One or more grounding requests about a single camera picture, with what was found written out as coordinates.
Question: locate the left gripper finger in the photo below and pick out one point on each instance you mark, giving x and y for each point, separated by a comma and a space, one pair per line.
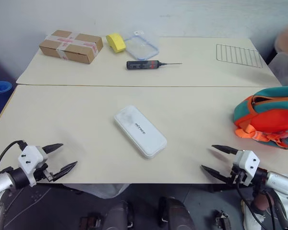
63, 171
52, 147

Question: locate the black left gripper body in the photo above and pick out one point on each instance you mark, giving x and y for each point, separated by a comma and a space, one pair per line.
43, 173

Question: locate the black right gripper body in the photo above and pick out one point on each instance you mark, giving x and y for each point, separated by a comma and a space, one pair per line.
237, 176

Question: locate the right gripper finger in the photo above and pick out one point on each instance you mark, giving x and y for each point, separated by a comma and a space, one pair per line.
217, 174
226, 150

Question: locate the orange and teal backpack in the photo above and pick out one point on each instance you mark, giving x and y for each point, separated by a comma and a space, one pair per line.
271, 117

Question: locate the white rectangular case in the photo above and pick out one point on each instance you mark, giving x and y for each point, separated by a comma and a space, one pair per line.
140, 131

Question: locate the white shoe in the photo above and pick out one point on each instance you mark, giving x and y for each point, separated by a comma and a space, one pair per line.
250, 216

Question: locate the dark rounded shape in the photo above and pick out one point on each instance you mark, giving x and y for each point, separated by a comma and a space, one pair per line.
176, 214
118, 215

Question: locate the blue rolled foam mat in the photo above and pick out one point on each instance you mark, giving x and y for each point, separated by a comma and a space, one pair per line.
0, 92

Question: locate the taped brown cardboard box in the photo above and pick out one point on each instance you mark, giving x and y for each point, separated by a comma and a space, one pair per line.
70, 46

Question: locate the person in white clothing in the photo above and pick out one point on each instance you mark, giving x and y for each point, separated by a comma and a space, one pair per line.
286, 64

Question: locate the black electric screwdriver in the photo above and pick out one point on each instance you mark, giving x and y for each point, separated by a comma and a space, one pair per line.
141, 65

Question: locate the clear blue-rimmed container lid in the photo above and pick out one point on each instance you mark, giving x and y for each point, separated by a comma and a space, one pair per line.
141, 46

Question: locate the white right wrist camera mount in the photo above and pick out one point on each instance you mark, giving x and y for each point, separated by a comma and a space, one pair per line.
246, 160

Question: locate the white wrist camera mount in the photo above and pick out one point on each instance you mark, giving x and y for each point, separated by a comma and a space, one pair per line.
30, 155
246, 160

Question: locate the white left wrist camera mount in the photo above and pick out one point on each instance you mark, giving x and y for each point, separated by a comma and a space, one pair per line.
30, 155

